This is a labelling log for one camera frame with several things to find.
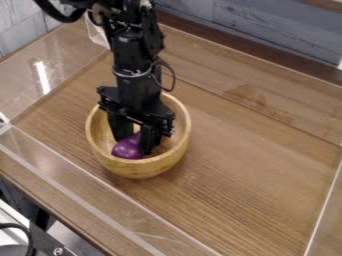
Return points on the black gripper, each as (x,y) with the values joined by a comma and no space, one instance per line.
(134,103)

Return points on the purple toy eggplant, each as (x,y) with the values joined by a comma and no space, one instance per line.
(127,147)

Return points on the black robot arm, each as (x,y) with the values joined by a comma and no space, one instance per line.
(131,29)

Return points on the brown wooden bowl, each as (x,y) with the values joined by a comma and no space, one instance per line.
(166,155)

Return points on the clear acrylic tray wall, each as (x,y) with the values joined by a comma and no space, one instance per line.
(131,217)

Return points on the clear acrylic corner bracket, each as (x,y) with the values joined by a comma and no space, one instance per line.
(96,33)

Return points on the black metal table bracket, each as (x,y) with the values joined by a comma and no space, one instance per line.
(44,245)

